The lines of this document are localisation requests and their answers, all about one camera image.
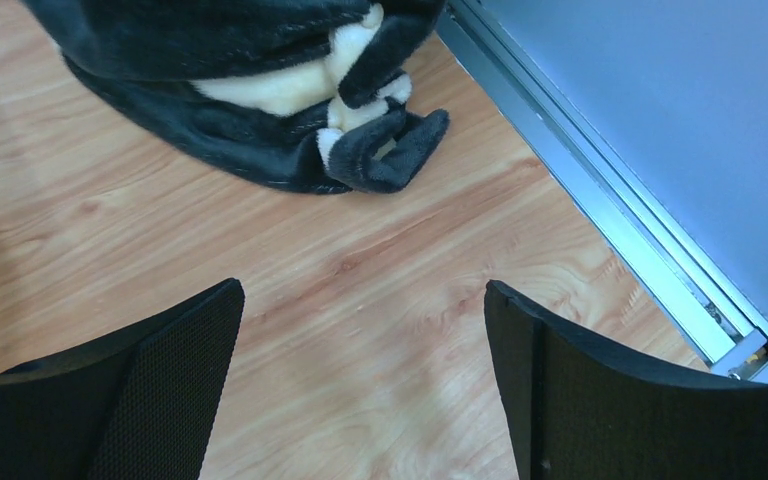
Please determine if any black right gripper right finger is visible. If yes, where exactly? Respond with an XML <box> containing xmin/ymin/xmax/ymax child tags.
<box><xmin>484</xmin><ymin>280</ymin><xmax>768</xmax><ymax>479</ymax></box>

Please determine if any black floral plush blanket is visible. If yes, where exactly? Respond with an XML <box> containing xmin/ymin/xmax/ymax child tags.
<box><xmin>26</xmin><ymin>1</ymin><xmax>449</xmax><ymax>194</ymax></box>

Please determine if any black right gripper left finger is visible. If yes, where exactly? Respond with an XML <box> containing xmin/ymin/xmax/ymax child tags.
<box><xmin>0</xmin><ymin>278</ymin><xmax>245</xmax><ymax>479</ymax></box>

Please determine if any aluminium frame rail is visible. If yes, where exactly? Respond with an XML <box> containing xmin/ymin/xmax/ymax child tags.
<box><xmin>438</xmin><ymin>1</ymin><xmax>768</xmax><ymax>383</ymax></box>

